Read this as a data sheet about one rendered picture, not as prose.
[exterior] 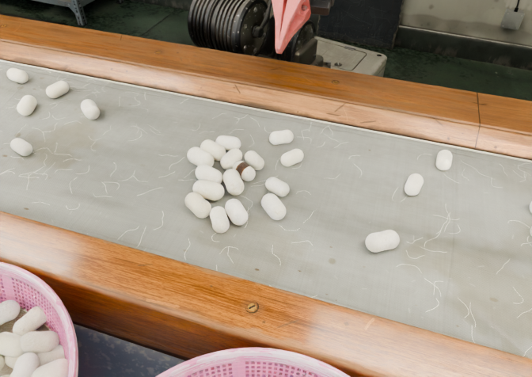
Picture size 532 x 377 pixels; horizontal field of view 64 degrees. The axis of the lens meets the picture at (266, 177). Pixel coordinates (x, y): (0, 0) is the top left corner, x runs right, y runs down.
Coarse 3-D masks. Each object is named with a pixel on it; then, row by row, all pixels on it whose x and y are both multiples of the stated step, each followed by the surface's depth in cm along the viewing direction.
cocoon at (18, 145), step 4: (12, 140) 55; (16, 140) 55; (20, 140) 55; (24, 140) 55; (12, 144) 55; (16, 144) 55; (20, 144) 54; (24, 144) 55; (28, 144) 55; (12, 148) 55; (16, 148) 55; (20, 148) 54; (24, 148) 54; (28, 148) 55; (20, 152) 54; (24, 152) 55; (28, 152) 55
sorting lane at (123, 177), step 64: (0, 64) 73; (0, 128) 60; (64, 128) 60; (128, 128) 60; (192, 128) 60; (256, 128) 61; (320, 128) 61; (0, 192) 51; (64, 192) 51; (128, 192) 51; (256, 192) 51; (320, 192) 51; (384, 192) 52; (448, 192) 52; (512, 192) 52; (192, 256) 44; (256, 256) 45; (320, 256) 45; (384, 256) 45; (448, 256) 45; (512, 256) 45; (448, 320) 40; (512, 320) 40
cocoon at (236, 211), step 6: (228, 204) 47; (234, 204) 47; (240, 204) 47; (228, 210) 47; (234, 210) 47; (240, 210) 47; (234, 216) 46; (240, 216) 46; (246, 216) 47; (234, 222) 46; (240, 222) 46
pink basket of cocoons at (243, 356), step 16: (224, 352) 34; (240, 352) 34; (256, 352) 34; (272, 352) 34; (288, 352) 34; (176, 368) 33; (192, 368) 33; (208, 368) 34; (224, 368) 34; (240, 368) 35; (256, 368) 35; (272, 368) 35; (288, 368) 34; (304, 368) 34; (320, 368) 33
